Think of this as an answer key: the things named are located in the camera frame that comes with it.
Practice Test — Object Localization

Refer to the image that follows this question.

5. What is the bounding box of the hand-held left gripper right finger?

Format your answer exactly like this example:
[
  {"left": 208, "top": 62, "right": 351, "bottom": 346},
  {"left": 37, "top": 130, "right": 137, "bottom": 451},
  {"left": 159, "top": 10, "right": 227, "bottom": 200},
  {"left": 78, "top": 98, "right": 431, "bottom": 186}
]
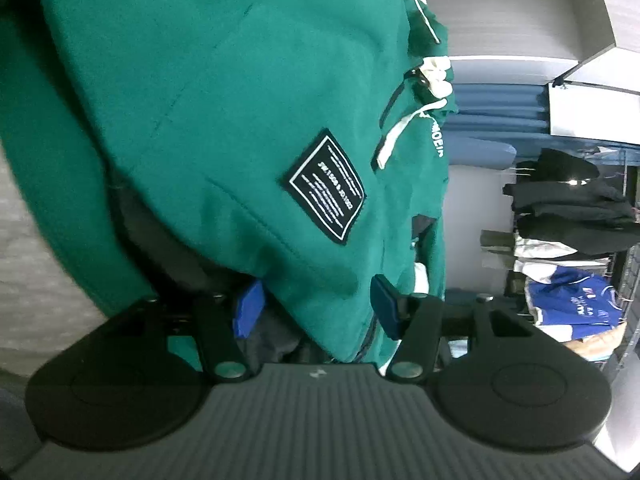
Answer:
[{"left": 369, "top": 274, "right": 538, "bottom": 382}]

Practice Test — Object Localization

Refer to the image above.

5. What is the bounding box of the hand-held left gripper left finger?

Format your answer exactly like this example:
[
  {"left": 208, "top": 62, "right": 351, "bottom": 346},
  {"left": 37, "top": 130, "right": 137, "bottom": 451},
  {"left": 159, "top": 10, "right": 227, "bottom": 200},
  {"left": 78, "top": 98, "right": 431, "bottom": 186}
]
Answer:
[{"left": 102, "top": 280, "right": 265, "bottom": 384}]

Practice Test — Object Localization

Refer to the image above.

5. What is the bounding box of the green hoodie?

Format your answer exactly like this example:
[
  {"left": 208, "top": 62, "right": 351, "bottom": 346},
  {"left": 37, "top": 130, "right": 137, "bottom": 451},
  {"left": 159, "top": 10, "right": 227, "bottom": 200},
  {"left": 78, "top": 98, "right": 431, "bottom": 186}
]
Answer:
[{"left": 0, "top": 0, "right": 458, "bottom": 365}]

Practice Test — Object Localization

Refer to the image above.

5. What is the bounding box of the white hanging jacket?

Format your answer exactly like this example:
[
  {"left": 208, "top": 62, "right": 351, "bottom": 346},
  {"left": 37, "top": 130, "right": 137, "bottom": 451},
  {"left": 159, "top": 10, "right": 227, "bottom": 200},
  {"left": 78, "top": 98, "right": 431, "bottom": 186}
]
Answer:
[{"left": 512, "top": 237, "right": 591, "bottom": 283}]

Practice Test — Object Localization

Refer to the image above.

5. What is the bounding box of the blue covered chair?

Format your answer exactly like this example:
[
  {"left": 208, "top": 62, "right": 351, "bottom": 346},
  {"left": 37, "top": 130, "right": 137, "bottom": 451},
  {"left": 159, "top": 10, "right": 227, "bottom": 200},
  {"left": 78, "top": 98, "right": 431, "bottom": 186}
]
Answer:
[{"left": 447, "top": 132, "right": 518, "bottom": 167}]

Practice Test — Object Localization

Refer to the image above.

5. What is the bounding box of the blue and white jersey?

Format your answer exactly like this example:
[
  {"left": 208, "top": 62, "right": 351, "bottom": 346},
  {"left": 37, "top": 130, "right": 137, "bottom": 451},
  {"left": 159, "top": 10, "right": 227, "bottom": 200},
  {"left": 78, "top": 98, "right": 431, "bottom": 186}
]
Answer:
[{"left": 524, "top": 266, "right": 628, "bottom": 332}]

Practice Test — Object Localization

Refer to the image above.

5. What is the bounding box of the black hanging jacket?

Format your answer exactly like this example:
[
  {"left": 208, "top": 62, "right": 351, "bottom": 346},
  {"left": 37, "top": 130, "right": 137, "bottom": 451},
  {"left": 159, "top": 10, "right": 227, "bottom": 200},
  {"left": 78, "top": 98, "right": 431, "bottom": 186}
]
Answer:
[{"left": 502, "top": 147, "right": 640, "bottom": 257}]

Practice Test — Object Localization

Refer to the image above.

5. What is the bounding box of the blue curtain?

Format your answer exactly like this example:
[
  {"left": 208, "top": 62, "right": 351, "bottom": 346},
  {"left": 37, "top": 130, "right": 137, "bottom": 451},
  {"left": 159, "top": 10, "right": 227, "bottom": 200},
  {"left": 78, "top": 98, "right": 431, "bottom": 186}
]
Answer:
[{"left": 447, "top": 84, "right": 551, "bottom": 136}]

